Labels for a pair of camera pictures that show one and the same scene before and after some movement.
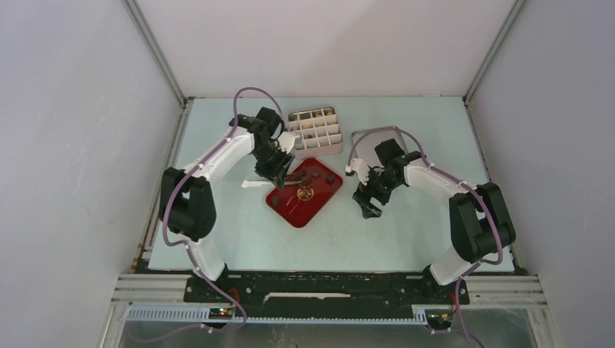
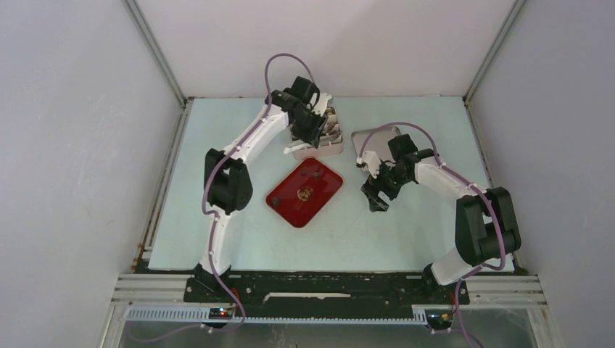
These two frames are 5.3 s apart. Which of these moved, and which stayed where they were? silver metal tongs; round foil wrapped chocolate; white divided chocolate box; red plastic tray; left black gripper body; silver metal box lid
Moved: silver metal tongs; left black gripper body
Stayed: round foil wrapped chocolate; red plastic tray; white divided chocolate box; silver metal box lid
